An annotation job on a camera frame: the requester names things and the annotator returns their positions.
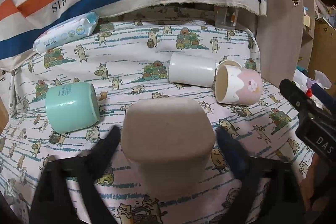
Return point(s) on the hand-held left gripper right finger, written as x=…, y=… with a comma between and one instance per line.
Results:
x=227, y=145

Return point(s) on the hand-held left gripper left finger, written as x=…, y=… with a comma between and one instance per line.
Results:
x=109, y=140

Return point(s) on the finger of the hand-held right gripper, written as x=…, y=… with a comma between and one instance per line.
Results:
x=294, y=94

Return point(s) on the beige cup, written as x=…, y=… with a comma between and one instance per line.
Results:
x=168, y=132

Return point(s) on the pink flower cup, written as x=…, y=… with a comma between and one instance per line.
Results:
x=246, y=85

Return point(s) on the mint green cup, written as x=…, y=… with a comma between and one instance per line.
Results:
x=69, y=106

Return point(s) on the white cup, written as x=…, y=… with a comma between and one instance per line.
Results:
x=191, y=69

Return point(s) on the person's right hand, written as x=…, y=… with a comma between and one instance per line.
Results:
x=312, y=179

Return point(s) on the red cap small bottle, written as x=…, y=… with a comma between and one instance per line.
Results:
x=309, y=92

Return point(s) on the cardboard box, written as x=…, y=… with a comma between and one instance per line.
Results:
x=324, y=50

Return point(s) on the wooden cabinet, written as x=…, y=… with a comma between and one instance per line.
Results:
x=278, y=29

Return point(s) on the cat print blanket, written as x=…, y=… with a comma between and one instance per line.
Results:
x=136, y=56

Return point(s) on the clear plastic container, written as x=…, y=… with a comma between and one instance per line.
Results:
x=226, y=17

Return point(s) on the baby wipes packet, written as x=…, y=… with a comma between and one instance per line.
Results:
x=65, y=33

